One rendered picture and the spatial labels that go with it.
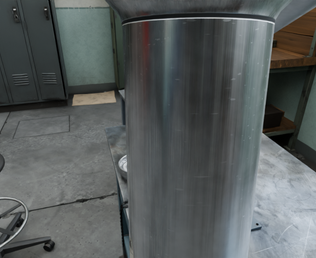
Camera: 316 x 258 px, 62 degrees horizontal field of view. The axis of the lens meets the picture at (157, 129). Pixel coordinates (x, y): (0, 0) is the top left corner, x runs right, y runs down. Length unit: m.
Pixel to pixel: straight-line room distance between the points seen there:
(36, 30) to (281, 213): 3.00
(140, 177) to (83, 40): 3.70
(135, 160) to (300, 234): 0.62
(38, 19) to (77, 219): 2.19
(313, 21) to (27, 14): 2.68
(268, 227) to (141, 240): 0.57
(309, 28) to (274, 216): 1.84
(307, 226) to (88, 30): 3.47
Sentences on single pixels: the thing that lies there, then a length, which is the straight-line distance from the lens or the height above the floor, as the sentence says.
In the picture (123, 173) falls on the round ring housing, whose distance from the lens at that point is 0.79.
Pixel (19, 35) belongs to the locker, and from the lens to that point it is 3.37.
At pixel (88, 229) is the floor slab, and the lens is 1.79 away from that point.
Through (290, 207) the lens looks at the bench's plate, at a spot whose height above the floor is 0.80.
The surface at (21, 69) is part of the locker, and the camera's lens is 3.45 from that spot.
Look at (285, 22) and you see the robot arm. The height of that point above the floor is 1.27.
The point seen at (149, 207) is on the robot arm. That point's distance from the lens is 0.16.
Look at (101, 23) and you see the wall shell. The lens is 3.82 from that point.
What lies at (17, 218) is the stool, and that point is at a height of 0.08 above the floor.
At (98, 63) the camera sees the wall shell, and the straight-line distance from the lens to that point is 3.90.
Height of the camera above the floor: 1.30
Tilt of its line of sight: 28 degrees down
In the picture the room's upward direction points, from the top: straight up
